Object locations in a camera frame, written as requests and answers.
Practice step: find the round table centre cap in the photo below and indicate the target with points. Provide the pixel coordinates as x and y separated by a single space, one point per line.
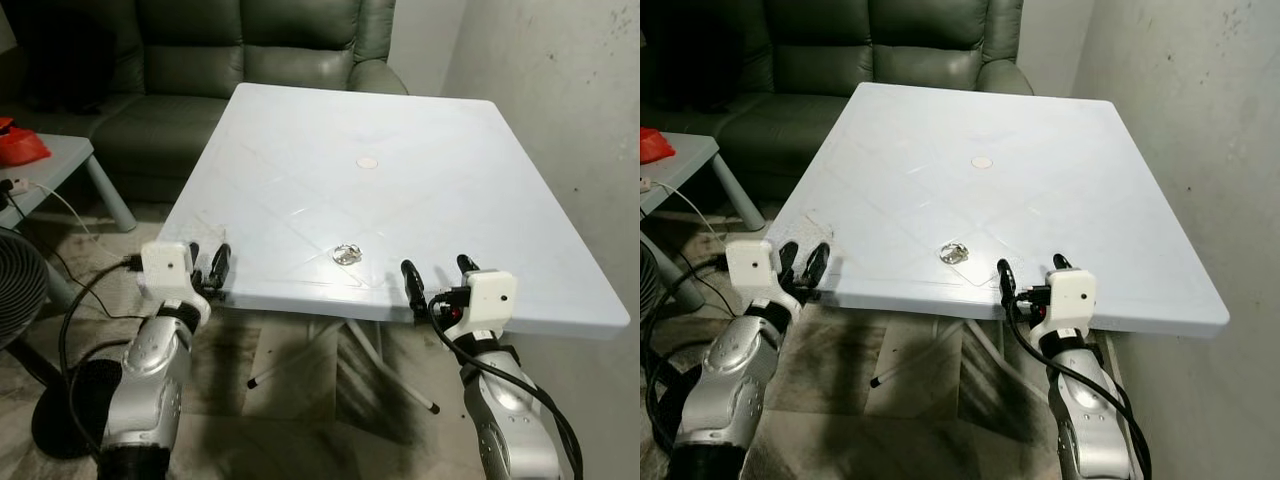
368 162
982 161

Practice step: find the black standing fan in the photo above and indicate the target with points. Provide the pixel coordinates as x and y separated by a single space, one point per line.
20 290
655 290

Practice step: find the small grey side table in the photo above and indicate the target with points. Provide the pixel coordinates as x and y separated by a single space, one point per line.
60 165
690 160

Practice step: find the dark green leather sofa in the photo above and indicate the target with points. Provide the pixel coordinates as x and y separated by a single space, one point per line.
850 90
200 90

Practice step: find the red plastic bag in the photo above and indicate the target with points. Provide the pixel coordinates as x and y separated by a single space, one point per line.
18 147
655 147

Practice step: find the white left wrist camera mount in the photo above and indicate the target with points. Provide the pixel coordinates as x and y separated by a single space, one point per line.
750 265
165 268

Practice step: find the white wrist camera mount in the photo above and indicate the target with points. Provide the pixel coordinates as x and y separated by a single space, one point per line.
165 268
1070 295
750 265
490 295

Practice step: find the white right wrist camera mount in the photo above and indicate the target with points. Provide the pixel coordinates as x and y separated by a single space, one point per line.
1070 295
490 295

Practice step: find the white metal table leg frame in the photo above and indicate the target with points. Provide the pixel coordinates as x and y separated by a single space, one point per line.
360 345
975 345

